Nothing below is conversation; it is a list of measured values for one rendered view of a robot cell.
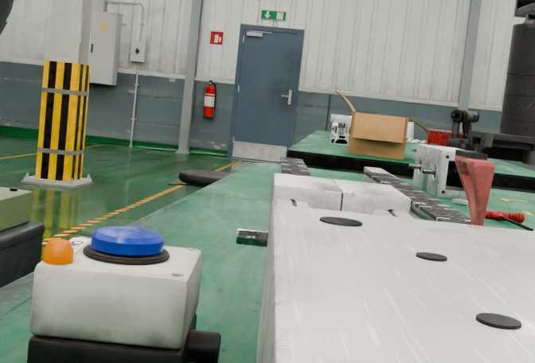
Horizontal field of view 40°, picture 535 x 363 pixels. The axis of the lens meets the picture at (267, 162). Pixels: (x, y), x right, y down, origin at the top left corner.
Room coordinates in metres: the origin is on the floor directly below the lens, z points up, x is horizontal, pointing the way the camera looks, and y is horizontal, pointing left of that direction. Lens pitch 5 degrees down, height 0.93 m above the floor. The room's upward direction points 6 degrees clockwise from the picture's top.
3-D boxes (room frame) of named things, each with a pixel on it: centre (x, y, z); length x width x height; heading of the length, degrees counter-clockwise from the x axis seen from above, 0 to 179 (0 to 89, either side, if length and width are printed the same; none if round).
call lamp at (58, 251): (0.38, 0.10, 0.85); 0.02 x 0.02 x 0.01
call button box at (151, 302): (0.41, 0.06, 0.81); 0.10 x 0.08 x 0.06; 90
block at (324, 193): (0.57, -0.04, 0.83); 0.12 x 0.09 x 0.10; 90
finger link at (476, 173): (0.70, -0.22, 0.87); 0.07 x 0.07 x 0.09; 1
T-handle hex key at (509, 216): (1.12, -0.39, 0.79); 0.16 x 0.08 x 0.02; 3
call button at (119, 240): (0.41, 0.07, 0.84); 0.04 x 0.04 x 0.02
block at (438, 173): (1.51, -0.37, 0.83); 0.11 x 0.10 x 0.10; 89
